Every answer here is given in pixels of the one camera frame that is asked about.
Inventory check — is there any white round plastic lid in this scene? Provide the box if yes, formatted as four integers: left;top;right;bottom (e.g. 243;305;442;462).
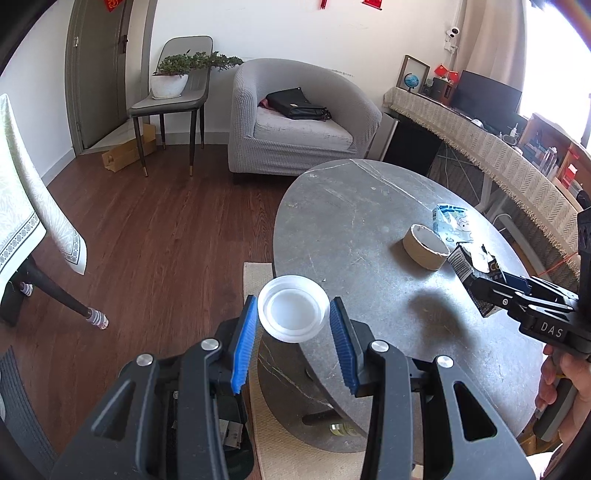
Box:
257;275;329;344

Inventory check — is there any blue tissue pack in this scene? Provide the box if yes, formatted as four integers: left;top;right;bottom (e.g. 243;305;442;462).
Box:
432;204;473;246

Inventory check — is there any brown tape roll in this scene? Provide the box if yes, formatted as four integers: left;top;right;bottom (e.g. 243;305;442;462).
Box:
403;224;450;271

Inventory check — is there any black plastic wrapper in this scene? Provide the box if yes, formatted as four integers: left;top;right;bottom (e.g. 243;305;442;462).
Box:
448;242;505;318

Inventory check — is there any dark green trash bin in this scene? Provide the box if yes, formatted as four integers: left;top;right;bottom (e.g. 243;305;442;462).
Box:
213;318;254;479

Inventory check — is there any person's right hand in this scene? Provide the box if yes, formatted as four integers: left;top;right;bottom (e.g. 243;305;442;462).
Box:
535;345;591;443

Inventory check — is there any beige fringed desk cloth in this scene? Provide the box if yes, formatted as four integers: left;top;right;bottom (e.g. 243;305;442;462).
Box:
383;87;580;276

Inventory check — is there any green drink bottle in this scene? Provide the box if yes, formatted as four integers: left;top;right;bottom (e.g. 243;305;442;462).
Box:
329;422;361;437

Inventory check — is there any beige rug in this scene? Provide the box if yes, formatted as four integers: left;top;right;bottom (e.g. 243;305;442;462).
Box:
242;261;371;480

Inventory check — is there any round grey marble coffee table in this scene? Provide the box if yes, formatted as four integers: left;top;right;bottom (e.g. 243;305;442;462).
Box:
259;159;543;453

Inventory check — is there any wooden shelf box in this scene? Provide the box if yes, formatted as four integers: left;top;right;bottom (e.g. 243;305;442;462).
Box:
518;114;590;199

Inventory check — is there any black monitor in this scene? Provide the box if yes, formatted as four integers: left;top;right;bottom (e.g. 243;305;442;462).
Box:
450;70;522;133

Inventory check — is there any grey floor mat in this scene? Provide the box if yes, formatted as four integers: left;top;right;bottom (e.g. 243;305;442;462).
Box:
1;346;57;479

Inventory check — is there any black table leg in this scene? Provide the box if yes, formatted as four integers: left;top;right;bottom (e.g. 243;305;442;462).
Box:
16;256;109;330

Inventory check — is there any grey fabric armchair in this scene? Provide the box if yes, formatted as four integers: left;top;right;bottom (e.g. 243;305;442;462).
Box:
228;58;382;176

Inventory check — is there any small blue globe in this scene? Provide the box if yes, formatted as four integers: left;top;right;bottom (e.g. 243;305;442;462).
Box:
403;73;421;92

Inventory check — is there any flat cardboard box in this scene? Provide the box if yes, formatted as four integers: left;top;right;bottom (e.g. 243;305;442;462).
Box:
101;122;157;172

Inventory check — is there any black handbag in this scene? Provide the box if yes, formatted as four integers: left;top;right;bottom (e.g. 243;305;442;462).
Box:
266;87;332;121

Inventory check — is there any pale green tablecloth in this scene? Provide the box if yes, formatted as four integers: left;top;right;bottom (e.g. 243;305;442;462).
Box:
0;94;87;287

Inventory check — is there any grey dining chair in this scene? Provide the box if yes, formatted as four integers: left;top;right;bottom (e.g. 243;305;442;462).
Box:
128;35;213;177

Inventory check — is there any potted green plant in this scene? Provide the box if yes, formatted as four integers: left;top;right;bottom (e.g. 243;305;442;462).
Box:
150;50;243;100

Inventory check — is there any grey door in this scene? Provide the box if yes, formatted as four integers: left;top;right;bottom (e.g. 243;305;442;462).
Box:
65;0;133;155

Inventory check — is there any red door decoration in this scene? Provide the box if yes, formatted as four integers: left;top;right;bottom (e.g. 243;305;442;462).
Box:
104;0;124;12

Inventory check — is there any wooden picture frame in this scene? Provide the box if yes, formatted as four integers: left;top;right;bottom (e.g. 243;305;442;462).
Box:
397;55;430;93

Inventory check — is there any white security camera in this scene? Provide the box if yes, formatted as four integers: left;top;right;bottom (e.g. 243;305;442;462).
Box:
445;26;460;48

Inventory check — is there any red wall scroll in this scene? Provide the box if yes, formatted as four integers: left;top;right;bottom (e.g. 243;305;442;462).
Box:
363;0;383;10

